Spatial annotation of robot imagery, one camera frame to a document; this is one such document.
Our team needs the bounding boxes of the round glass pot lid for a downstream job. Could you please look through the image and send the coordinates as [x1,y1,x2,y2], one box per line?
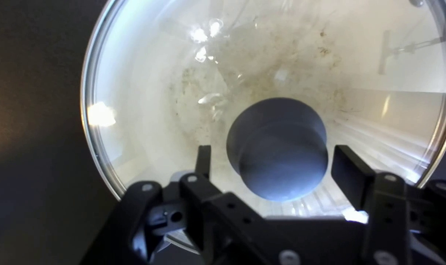
[80,0,446,220]

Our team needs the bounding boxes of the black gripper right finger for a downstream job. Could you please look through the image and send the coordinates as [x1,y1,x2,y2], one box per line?
[332,144,382,207]

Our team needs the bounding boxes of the grey pot with cream inside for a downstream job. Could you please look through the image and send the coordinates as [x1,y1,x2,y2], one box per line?
[92,0,446,212]

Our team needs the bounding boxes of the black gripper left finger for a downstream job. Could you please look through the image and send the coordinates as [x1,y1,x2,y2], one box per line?
[195,144,214,178]

